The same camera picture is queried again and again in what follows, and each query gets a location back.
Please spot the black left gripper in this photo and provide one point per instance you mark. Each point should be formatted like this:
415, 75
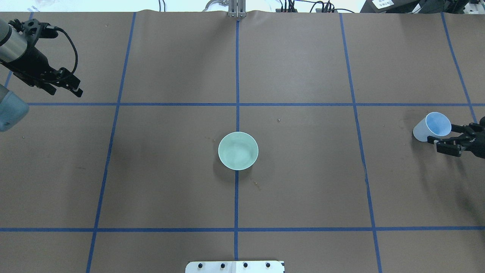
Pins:
33, 62

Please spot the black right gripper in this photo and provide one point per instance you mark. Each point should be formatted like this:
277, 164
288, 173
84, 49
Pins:
478, 145

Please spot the light blue plastic cup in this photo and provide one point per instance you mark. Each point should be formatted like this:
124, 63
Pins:
434, 124

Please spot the green ceramic bowl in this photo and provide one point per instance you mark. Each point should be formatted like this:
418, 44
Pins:
238, 151

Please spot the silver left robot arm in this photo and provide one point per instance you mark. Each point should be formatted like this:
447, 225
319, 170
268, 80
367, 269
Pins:
5, 31

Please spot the brown paper table mat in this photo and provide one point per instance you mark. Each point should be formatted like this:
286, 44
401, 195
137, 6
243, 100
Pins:
278, 137

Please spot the aluminium frame post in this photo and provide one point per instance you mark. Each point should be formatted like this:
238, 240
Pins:
236, 8

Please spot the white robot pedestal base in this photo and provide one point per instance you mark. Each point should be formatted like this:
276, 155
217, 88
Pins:
235, 267

